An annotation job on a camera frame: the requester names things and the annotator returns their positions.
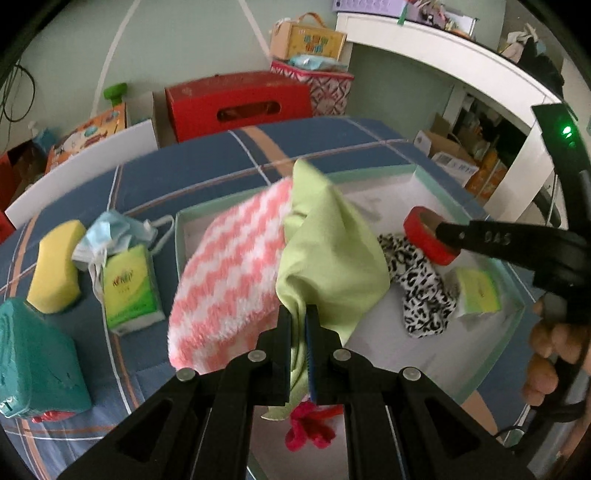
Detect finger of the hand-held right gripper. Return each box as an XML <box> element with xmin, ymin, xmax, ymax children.
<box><xmin>434</xmin><ymin>219</ymin><xmax>581</xmax><ymax>278</ymax></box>

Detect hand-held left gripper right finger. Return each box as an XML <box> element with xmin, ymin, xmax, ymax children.
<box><xmin>305</xmin><ymin>304</ymin><xmax>536</xmax><ymax>480</ymax></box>

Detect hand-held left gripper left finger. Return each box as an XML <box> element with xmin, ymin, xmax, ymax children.
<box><xmin>55</xmin><ymin>305</ymin><xmax>294</xmax><ymax>480</ymax></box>

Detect green tissue pack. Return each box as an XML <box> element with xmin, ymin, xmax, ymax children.
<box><xmin>100</xmin><ymin>244</ymin><xmax>166</xmax><ymax>335</ymax></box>
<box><xmin>450</xmin><ymin>268</ymin><xmax>503</xmax><ymax>319</ymax></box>

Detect red tape roll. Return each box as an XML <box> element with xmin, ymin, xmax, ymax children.
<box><xmin>403</xmin><ymin>206</ymin><xmax>460</xmax><ymax>267</ymax></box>

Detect white tray with teal rim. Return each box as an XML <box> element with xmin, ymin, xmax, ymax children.
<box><xmin>174</xmin><ymin>165</ymin><xmax>527</xmax><ymax>407</ymax></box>

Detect pink chevron green hand towel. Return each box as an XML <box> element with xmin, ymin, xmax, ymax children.
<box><xmin>167</xmin><ymin>158</ymin><xmax>392</xmax><ymax>453</ymax></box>

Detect person's right hand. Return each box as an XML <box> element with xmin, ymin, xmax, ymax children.
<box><xmin>522</xmin><ymin>295</ymin><xmax>591</xmax><ymax>408</ymax></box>

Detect orange carton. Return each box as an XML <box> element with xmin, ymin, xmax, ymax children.
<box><xmin>464</xmin><ymin>150</ymin><xmax>509</xmax><ymax>201</ymax></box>

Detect leopard print scrunchie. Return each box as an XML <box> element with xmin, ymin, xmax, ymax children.
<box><xmin>378</xmin><ymin>233</ymin><xmax>459</xmax><ymax>339</ymax></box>

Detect brown cardboard box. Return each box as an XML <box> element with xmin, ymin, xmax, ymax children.
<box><xmin>413</xmin><ymin>113</ymin><xmax>481</xmax><ymax>188</ymax></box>

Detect dark cloth pile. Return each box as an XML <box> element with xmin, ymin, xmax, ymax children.
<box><xmin>501</xmin><ymin>27</ymin><xmax>565</xmax><ymax>89</ymax></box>

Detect white desk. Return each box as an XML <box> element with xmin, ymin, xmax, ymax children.
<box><xmin>335</xmin><ymin>11</ymin><xmax>566</xmax><ymax>227</ymax></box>

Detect blue face mask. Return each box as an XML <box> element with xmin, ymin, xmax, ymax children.
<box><xmin>71</xmin><ymin>210</ymin><xmax>176</xmax><ymax>296</ymax></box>

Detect red white patterned box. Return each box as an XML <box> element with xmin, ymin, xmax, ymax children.
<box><xmin>270</xmin><ymin>60</ymin><xmax>355</xmax><ymax>118</ymax></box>

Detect yellow sponge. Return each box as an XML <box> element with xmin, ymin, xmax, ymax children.
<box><xmin>26</xmin><ymin>220</ymin><xmax>87</xmax><ymax>315</ymax></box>

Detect teal wet wipes pack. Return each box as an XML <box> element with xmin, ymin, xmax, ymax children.
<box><xmin>0</xmin><ymin>298</ymin><xmax>92</xmax><ymax>418</ymax></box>

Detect light blue packet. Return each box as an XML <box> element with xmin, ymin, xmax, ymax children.
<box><xmin>286</xmin><ymin>53</ymin><xmax>349</xmax><ymax>73</ymax></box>

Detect white board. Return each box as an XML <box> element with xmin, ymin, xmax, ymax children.
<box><xmin>4</xmin><ymin>119</ymin><xmax>160</xmax><ymax>229</ymax></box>

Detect red cardboard box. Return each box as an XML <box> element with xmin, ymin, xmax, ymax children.
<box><xmin>165</xmin><ymin>71</ymin><xmax>314</xmax><ymax>144</ymax></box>

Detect purple organizer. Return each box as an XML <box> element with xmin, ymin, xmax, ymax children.
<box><xmin>331</xmin><ymin>0</ymin><xmax>409</xmax><ymax>14</ymax></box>

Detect orange toy box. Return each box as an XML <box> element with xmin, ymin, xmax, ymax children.
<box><xmin>45</xmin><ymin>102</ymin><xmax>127</xmax><ymax>174</ymax></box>

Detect blue pump bottle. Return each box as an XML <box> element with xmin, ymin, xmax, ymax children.
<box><xmin>28</xmin><ymin>121</ymin><xmax>58</xmax><ymax>153</ymax></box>

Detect beige box with handle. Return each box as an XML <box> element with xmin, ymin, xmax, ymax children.
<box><xmin>269</xmin><ymin>13</ymin><xmax>348</xmax><ymax>63</ymax></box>

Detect black wall cable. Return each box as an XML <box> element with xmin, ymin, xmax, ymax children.
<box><xmin>0</xmin><ymin>65</ymin><xmax>36</xmax><ymax>123</ymax></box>

